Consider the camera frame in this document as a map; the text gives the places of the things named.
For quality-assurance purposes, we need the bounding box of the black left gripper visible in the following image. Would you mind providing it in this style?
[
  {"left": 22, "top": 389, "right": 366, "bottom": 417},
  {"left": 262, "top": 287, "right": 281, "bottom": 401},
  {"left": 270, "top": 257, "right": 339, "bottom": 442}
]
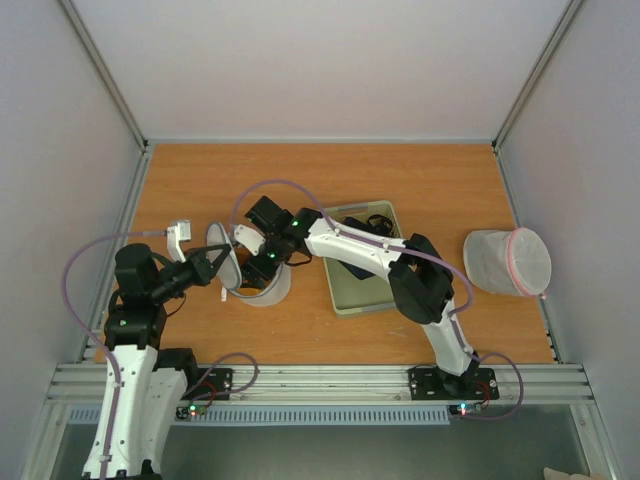
[{"left": 151, "top": 243, "right": 232, "bottom": 301}]

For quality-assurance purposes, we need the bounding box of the mustard orange bra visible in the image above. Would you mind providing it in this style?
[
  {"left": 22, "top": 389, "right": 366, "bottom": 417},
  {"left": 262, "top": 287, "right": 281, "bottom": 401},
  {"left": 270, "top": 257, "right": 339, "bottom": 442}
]
[{"left": 238, "top": 253, "right": 266, "bottom": 291}]

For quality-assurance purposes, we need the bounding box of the white mesh laundry bag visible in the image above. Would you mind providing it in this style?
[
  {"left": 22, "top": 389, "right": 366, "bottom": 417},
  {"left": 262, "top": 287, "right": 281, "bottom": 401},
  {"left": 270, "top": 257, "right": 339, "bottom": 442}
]
[{"left": 205, "top": 222, "right": 292, "bottom": 307}]

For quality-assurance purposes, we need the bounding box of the navy blue bra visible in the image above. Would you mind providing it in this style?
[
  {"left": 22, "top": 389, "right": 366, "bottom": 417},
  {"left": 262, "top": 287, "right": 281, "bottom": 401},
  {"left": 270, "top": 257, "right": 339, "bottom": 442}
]
[{"left": 340, "top": 214, "right": 394, "bottom": 280}]

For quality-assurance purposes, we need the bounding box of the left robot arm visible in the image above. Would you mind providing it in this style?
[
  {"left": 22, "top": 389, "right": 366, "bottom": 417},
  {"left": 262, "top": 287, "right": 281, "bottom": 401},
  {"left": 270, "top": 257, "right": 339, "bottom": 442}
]
[{"left": 82, "top": 243, "right": 231, "bottom": 479}]

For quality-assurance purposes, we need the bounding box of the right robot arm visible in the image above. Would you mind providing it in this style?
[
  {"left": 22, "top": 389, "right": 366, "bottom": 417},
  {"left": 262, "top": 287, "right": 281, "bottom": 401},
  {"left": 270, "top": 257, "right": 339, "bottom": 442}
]
[{"left": 241, "top": 196, "right": 477, "bottom": 397}]

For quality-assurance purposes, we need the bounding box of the pink-rimmed mesh laundry bag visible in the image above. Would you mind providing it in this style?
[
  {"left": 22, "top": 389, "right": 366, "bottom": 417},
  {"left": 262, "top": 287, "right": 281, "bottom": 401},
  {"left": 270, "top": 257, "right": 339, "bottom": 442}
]
[{"left": 463, "top": 227, "right": 552, "bottom": 297}]

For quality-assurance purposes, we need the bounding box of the green plastic basket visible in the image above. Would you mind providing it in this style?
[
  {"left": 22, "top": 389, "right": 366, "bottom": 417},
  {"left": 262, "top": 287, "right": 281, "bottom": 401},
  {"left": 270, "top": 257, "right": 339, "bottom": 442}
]
[{"left": 323, "top": 200, "right": 403, "bottom": 319}]

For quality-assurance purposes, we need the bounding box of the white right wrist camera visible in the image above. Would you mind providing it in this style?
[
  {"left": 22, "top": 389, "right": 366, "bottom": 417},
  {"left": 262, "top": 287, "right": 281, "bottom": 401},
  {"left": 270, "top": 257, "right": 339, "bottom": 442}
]
[{"left": 233, "top": 225, "right": 266, "bottom": 256}]

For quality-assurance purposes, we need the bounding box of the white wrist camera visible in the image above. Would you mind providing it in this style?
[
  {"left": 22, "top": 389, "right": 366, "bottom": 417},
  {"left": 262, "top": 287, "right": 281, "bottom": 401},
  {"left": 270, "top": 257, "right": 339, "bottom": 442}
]
[
  {"left": 166, "top": 220, "right": 192, "bottom": 263},
  {"left": 233, "top": 225, "right": 266, "bottom": 256}
]

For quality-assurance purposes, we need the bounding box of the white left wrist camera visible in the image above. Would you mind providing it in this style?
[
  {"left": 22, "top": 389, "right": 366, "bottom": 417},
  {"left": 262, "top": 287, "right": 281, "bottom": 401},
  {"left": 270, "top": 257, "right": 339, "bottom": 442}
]
[{"left": 166, "top": 220, "right": 192, "bottom": 263}]

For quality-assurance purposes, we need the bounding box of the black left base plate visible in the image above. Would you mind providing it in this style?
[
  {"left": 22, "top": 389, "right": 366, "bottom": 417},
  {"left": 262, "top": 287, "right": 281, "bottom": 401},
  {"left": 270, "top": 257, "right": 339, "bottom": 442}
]
[{"left": 182, "top": 368, "right": 233, "bottom": 401}]

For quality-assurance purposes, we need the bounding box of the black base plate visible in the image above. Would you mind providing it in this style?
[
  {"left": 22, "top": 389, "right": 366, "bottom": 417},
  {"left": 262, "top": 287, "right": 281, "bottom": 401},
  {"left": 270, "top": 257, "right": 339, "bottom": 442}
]
[
  {"left": 407, "top": 365, "right": 500, "bottom": 401},
  {"left": 182, "top": 368, "right": 233, "bottom": 401}
]

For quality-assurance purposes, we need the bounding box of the aluminium front rail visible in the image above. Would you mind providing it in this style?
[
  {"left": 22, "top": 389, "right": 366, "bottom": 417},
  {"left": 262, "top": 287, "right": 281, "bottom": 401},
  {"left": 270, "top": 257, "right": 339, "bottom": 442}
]
[{"left": 44, "top": 361, "right": 595, "bottom": 406}]

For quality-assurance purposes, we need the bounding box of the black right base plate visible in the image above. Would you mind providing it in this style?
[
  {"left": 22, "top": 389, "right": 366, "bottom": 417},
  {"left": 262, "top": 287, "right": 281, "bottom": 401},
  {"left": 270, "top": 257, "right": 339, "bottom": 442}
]
[{"left": 407, "top": 365, "right": 500, "bottom": 401}]

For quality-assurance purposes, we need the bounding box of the grey slotted cable duct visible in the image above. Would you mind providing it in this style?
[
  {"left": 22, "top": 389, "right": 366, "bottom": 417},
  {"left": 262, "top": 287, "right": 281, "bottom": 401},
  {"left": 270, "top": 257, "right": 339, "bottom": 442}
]
[{"left": 67, "top": 407, "right": 451, "bottom": 427}]

